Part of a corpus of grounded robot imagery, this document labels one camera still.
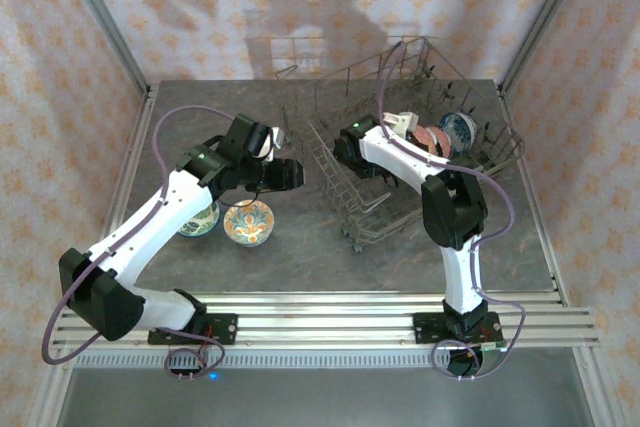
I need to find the aluminium mounting rail frame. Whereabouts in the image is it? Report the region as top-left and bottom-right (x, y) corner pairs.
(52, 290), (601, 351)

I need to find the grey metal panel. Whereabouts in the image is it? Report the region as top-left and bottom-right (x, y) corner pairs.
(49, 366), (599, 427)

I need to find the orange floral pattern bowl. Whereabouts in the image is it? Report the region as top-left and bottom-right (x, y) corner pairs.
(223, 199), (275, 247)

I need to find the grey slotted cable duct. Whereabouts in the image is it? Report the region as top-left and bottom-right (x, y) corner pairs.
(74, 350), (451, 369)

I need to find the grey wire dish rack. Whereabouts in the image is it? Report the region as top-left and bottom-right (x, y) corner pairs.
(273, 34), (526, 254)

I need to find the green leaf pattern bowl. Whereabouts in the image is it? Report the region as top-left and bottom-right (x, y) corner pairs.
(177, 201), (221, 238)

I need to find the blue white floral bowl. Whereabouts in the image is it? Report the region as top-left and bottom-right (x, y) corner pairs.
(438, 112), (477, 154)

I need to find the aluminium frame post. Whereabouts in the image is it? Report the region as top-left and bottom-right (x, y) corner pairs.
(52, 0), (154, 96)
(497, 0), (596, 98)

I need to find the red lattice pattern bowl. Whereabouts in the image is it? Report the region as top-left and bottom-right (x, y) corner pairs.
(429, 129), (454, 159)

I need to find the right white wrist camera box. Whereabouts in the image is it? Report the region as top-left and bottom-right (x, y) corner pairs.
(382, 110), (419, 139)

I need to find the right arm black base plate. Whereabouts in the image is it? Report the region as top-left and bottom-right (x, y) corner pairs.
(412, 313), (505, 347)

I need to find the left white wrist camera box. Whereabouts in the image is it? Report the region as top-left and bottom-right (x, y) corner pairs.
(249, 125), (288, 163)

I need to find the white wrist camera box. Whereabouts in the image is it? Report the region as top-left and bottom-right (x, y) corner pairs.
(382, 110), (419, 139)
(249, 125), (288, 163)

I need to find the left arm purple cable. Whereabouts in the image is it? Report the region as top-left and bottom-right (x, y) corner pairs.
(42, 104), (239, 382)

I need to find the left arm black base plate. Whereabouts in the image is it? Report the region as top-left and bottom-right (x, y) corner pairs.
(147, 313), (239, 347)

